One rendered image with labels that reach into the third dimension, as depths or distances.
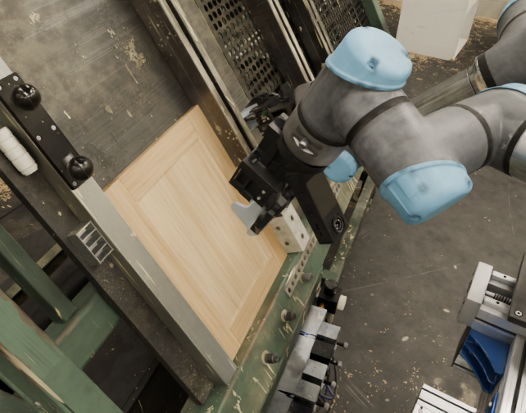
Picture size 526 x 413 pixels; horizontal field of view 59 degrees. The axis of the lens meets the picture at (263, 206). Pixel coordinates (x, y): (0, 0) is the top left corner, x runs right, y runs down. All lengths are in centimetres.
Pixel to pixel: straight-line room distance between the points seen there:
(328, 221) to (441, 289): 198
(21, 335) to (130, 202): 32
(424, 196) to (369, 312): 193
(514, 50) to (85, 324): 86
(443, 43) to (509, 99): 441
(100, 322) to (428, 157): 69
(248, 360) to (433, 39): 422
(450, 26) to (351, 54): 445
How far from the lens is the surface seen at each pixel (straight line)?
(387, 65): 47
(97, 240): 87
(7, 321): 77
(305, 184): 58
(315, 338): 134
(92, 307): 94
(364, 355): 222
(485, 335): 126
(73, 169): 73
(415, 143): 45
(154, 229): 97
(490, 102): 55
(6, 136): 83
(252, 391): 114
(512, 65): 86
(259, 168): 60
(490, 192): 327
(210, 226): 109
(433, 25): 494
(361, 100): 47
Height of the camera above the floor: 185
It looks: 41 degrees down
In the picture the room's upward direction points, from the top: straight up
